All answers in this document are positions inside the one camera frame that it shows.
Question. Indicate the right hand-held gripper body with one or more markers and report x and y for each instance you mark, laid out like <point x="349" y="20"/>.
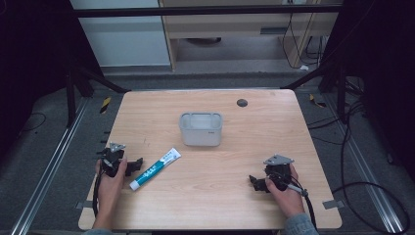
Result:
<point x="279" y="173"/>

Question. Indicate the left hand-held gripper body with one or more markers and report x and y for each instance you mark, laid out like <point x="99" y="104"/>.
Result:
<point x="112" y="159"/>

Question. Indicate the white and teal toothpaste tube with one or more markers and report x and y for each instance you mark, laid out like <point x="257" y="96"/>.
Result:
<point x="155" y="168"/>

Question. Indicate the grey plastic container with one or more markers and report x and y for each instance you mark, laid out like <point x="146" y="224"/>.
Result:
<point x="201" y="129"/>

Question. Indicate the person's right hand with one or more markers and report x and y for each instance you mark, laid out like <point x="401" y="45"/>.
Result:
<point x="287" y="199"/>

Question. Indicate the person's left hand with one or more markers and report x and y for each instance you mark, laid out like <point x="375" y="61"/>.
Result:
<point x="110" y="189"/>

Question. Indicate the grey tape piece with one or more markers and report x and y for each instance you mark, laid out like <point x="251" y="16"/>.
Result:
<point x="83" y="205"/>
<point x="333" y="204"/>

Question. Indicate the yellow and black tape strip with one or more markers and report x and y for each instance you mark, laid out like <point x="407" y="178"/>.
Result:
<point x="316" y="102"/>
<point x="105" y="105"/>

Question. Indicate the round grey table grommet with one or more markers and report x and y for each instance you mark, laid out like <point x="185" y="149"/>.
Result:
<point x="242" y="103"/>

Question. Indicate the black metal stand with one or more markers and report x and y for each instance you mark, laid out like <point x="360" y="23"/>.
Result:
<point x="76" y="84"/>
<point x="332" y="78"/>

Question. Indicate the white plug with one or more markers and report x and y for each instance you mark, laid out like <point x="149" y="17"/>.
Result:
<point x="304" y="68"/>

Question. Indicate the white cabinet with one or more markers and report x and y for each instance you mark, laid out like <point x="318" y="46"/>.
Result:
<point x="124" y="39"/>

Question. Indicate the light wooden desk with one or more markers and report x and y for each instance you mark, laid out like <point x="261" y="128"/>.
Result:
<point x="225" y="27"/>

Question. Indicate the aluminium floor rail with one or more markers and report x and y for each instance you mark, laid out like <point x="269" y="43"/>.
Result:
<point x="49" y="166"/>
<point x="365" y="169"/>

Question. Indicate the black horizontal frame bar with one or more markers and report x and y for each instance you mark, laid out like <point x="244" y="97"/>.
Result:
<point x="202" y="11"/>

